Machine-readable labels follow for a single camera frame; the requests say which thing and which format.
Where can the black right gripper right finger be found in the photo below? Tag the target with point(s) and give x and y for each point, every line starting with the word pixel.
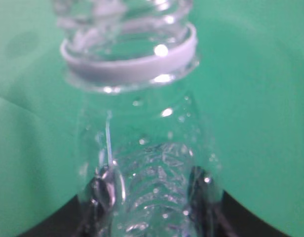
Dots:
pixel 236 217

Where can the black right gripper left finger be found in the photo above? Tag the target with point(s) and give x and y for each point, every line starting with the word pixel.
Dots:
pixel 68 219

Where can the clear plastic water bottle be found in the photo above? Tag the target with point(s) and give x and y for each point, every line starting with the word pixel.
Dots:
pixel 145 161

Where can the green table cloth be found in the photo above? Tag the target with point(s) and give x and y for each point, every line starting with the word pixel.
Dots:
pixel 249 87

